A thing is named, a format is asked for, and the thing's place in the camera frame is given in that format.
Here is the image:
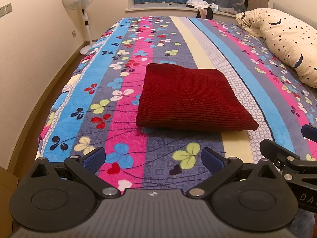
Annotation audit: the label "red knitted sweater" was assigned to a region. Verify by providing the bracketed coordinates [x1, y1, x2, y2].
[136, 63, 258, 133]

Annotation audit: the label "pile of clothes on sill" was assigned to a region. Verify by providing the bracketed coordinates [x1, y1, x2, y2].
[186, 0, 213, 20]

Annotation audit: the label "wooden bedside cabinet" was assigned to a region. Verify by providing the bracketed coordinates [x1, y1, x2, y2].
[0, 167, 18, 237]

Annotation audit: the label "cream star-patterned pillow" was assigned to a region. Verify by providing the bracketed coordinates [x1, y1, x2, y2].
[236, 8, 316, 88]

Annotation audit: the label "colourful floral bed blanket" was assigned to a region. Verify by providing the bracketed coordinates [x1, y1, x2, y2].
[37, 17, 316, 191]

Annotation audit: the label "wall light switches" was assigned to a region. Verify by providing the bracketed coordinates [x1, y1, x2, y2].
[0, 3, 13, 17]

